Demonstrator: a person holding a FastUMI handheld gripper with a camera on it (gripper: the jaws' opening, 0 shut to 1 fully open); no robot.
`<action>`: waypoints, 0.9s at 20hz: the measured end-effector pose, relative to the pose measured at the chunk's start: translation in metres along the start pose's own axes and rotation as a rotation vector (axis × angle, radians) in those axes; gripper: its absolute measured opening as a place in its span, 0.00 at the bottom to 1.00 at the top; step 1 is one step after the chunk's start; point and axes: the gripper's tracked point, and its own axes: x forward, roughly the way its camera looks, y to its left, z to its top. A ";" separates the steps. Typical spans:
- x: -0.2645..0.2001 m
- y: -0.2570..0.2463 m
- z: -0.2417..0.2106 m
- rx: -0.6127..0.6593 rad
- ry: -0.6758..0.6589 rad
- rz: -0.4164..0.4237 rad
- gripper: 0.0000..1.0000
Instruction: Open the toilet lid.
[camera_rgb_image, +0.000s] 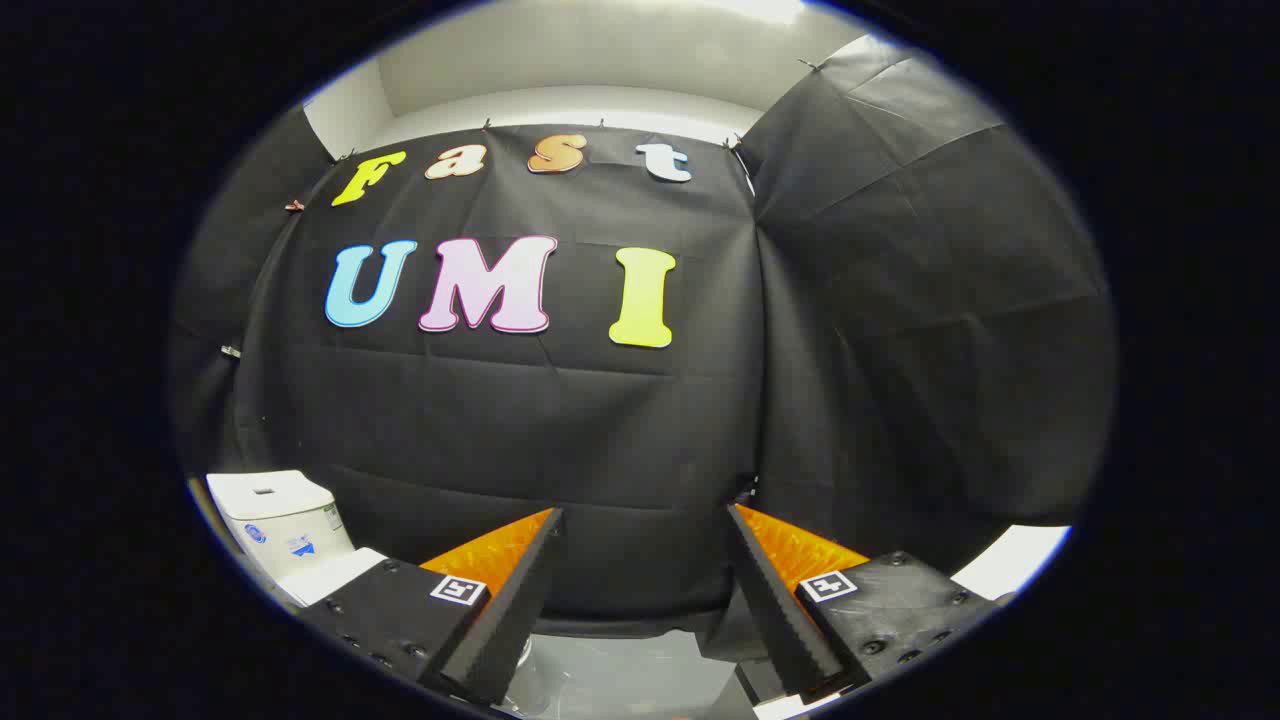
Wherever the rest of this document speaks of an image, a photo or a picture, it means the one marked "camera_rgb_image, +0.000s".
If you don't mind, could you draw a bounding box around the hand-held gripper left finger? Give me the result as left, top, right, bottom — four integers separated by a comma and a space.
300, 506, 567, 706

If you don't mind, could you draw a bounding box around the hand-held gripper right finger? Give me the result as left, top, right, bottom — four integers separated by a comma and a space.
726, 503, 1003, 703

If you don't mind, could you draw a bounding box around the white ceramic toilet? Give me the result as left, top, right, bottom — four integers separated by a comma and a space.
205, 470, 389, 608

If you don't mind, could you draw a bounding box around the black backdrop cloth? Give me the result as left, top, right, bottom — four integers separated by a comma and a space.
170, 35, 1116, 641

